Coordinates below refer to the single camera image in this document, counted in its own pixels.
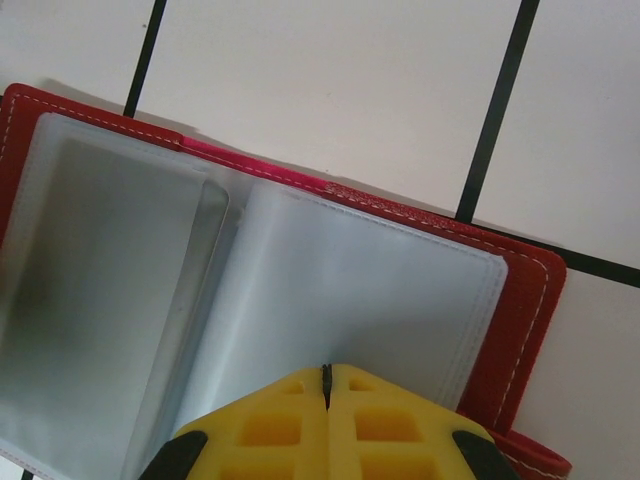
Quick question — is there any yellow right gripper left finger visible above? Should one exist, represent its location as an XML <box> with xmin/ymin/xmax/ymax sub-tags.
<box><xmin>133</xmin><ymin>363</ymin><xmax>331</xmax><ymax>480</ymax></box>

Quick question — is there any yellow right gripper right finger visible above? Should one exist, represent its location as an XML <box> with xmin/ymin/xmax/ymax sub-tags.
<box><xmin>325</xmin><ymin>362</ymin><xmax>522</xmax><ymax>480</ymax></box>

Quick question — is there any red card holder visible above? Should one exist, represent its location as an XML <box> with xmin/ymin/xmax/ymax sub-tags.
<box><xmin>0</xmin><ymin>82</ymin><xmax>574</xmax><ymax>480</ymax></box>

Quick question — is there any grey credit card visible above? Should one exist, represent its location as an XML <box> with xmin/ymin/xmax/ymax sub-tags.
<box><xmin>9</xmin><ymin>137</ymin><xmax>214</xmax><ymax>416</ymax></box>

